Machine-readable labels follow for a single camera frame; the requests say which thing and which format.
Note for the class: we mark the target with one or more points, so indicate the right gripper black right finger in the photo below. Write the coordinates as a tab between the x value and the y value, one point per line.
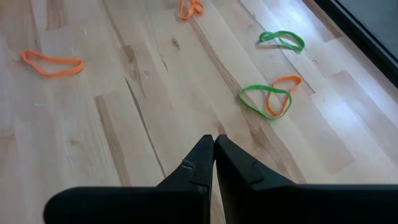
280	202

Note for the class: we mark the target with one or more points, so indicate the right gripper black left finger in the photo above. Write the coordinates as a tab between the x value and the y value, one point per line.
174	202

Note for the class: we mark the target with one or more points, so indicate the green rubber band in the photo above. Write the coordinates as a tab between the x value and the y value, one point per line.
264	87

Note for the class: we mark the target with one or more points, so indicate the orange clip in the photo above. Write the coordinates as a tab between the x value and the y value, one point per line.
289	77

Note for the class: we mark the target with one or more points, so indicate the green clip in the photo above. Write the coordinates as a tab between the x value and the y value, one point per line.
264	36

